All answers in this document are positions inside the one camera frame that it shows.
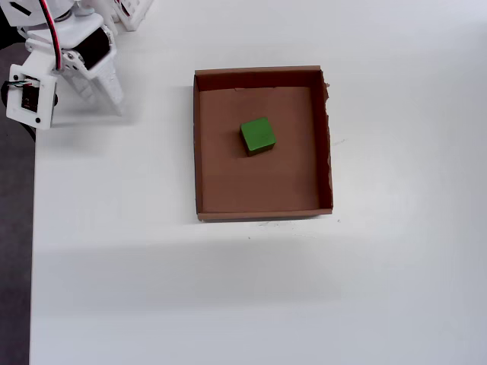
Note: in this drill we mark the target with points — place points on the brown cardboard box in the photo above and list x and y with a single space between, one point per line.
266 182

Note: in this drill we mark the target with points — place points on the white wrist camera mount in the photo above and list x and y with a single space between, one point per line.
43 102

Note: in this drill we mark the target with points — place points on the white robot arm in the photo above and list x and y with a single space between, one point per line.
23 15

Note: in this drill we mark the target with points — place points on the green cube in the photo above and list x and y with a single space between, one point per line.
258 133

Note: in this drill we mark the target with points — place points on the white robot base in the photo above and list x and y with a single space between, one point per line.
133 15

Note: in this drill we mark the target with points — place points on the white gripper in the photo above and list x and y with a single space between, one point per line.
102 74

